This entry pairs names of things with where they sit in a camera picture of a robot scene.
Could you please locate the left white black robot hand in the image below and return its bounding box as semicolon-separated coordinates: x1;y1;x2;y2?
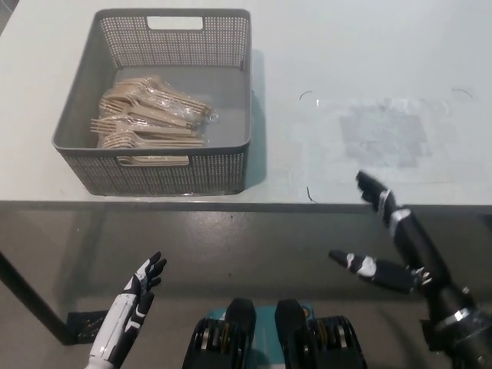
88;251;168;369

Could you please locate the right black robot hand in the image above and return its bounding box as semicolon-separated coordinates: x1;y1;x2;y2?
328;171;476;327

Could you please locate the grey perforated plastic basket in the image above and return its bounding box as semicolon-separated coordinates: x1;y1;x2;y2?
51;8;254;197

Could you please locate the bag of wooden cutlery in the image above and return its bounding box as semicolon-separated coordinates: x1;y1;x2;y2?
90;76;221;167

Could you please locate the black metal table leg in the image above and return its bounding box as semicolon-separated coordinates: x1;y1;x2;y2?
0;248;78;344

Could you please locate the black teal robot body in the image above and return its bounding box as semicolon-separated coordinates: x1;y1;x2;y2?
182;298;367;369

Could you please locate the black table foot plate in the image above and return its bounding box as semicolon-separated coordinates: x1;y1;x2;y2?
419;317;437;351
67;310;111;344

